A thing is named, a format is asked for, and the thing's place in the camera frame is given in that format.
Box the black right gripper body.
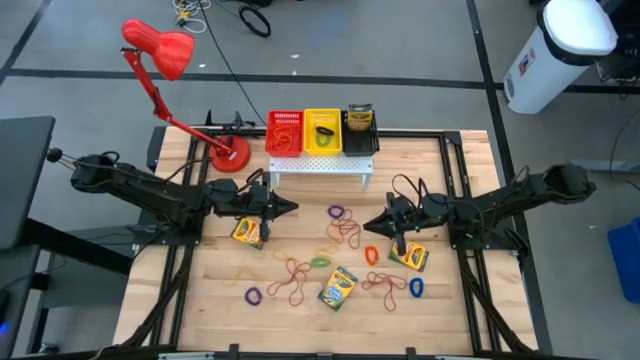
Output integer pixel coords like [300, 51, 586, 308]
[387, 195, 426, 236]

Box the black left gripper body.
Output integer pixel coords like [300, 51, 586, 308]
[238, 180, 275, 221]

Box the red rubber band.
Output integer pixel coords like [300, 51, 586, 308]
[361, 271, 409, 292]
[382, 284, 400, 312]
[339, 208, 362, 250]
[284, 257, 312, 307]
[326, 219, 354, 241]
[267, 269, 301, 297]

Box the orange rubber band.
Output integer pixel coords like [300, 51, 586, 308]
[271, 124, 297, 153]

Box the black plastic basket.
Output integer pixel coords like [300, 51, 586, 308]
[341, 110, 381, 158]

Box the red plastic basket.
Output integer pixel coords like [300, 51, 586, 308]
[264, 110, 305, 158]

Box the yellow plastic basket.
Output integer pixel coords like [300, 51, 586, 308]
[303, 108, 344, 157]

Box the red desk lamp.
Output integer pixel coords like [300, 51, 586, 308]
[121, 18, 252, 175]

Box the black side desk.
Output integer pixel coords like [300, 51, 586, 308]
[0, 115, 135, 360]

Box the white perforated riser shelf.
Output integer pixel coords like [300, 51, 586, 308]
[268, 153, 375, 191]

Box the black control box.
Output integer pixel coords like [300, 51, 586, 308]
[146, 125, 167, 174]

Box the white trash bin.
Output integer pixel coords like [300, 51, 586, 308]
[502, 0, 620, 115]

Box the blue plastic bin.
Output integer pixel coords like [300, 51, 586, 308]
[607, 216, 640, 305]

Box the black floor cable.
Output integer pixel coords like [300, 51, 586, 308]
[198, 0, 269, 126]

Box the black cable coil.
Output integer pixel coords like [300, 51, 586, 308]
[238, 4, 273, 39]

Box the white yellow cable bundle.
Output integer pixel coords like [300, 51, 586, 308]
[172, 0, 211, 35]

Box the yellow cord with black knob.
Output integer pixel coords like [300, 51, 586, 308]
[46, 147, 81, 169]

